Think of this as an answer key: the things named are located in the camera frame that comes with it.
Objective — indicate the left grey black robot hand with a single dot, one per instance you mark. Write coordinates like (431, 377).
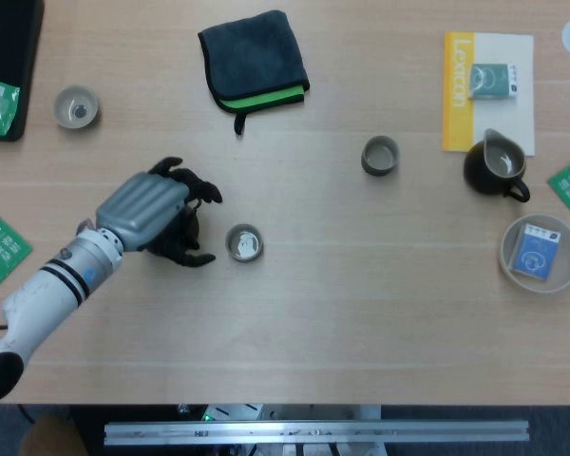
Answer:
(138, 209)

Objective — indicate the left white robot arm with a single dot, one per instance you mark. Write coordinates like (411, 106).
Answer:
(52, 290)

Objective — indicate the dark cylindrical tea cup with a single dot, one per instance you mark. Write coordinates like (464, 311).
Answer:
(244, 243)
(380, 157)

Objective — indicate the beige flared tea bowl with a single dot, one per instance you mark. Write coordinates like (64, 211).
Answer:
(76, 107)

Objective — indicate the grey green microfibre cloth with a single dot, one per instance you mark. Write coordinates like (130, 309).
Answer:
(252, 52)

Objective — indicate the black rectangular tray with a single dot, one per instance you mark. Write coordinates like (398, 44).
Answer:
(9, 43)

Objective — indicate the orange brown rounded object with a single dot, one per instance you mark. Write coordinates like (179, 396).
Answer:
(50, 437)

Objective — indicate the yellow white Lexicon booklet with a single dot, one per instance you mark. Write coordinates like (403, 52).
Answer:
(456, 119)

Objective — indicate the black ceramic pitcher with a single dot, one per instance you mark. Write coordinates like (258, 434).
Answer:
(477, 176)

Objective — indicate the teal card box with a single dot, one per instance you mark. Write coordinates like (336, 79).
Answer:
(491, 81)

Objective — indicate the blue card box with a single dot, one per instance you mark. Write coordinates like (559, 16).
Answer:
(534, 254)

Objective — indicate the aluminium rail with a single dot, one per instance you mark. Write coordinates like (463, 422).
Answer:
(313, 432)

